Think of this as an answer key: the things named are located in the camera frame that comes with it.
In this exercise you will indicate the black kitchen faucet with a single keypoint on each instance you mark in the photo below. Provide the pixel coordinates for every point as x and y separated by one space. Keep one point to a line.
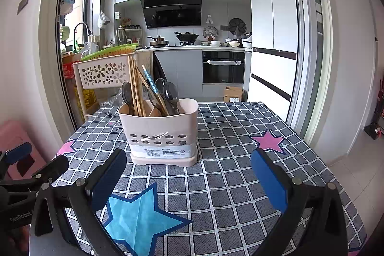
89 31

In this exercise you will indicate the dark wall switch plate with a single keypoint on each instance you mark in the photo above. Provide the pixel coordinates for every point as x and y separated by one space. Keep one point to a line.
23 2

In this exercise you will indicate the grey checked star tablecloth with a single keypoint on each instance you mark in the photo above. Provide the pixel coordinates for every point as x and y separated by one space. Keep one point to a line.
228 172

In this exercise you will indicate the white refrigerator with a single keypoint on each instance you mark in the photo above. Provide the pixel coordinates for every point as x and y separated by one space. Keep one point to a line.
270 19

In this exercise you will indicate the round metal steamer rack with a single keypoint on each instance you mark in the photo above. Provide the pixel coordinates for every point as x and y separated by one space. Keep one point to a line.
210 32

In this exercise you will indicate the black wok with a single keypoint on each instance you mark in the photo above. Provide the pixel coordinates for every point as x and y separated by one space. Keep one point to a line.
186 37

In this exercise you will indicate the white rice cooker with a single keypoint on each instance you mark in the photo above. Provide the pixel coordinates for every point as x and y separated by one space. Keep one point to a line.
247 40

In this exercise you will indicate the yellow printed bag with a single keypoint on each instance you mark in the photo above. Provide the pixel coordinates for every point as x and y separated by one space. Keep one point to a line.
90 100

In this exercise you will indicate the beige flower-cutout storage rack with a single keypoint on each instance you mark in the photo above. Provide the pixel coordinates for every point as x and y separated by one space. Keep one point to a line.
102 73

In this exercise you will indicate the pink plastic stool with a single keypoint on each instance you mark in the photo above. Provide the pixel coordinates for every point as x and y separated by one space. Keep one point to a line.
12 131

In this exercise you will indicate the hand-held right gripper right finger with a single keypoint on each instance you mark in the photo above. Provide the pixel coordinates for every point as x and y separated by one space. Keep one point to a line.
270 181

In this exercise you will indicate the green plastic tray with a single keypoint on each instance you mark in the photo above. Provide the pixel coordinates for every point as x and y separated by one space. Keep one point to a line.
114 50

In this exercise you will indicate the hanging white plastic bag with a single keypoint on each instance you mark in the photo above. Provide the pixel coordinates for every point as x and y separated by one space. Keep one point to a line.
103 20

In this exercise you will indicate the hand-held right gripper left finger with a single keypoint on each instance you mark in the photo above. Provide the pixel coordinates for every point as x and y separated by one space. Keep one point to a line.
109 181

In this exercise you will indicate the black built-in oven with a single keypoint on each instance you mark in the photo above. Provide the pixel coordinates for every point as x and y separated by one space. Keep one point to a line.
223 70

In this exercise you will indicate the black range hood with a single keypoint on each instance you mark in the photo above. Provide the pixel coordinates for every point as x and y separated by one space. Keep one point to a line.
174 13

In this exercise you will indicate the red printed box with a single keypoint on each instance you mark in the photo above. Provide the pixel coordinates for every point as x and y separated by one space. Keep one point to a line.
68 71

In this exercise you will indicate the dark round wall rack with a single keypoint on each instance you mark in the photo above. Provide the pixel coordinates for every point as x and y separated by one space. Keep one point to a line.
237 26

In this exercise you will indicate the white bowl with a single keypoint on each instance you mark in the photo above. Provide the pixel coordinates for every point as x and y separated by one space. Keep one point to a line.
234 44
215 43

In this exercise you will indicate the clear plastic wrap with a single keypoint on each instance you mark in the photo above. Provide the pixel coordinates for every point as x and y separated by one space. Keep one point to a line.
109 101

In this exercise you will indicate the brown cardboard box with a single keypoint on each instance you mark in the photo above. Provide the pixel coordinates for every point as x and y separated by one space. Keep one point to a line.
232 94

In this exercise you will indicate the red banner stand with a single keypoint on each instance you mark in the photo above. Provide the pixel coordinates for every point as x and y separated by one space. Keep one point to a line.
381 107

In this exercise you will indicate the beige plastic utensil holder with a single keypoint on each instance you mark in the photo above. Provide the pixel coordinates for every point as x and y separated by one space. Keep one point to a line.
159 127

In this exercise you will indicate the small lidded metal pot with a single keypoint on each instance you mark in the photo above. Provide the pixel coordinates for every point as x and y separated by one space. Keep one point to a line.
158 41

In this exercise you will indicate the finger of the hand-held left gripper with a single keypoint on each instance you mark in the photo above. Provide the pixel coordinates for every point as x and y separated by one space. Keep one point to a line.
51 167
18 152

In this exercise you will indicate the blue patterned chopstick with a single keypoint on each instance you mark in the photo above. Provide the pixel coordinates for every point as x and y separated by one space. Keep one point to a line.
153 84

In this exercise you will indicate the countertop spice rack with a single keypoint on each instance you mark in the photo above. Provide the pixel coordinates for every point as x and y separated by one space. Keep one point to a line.
129 37

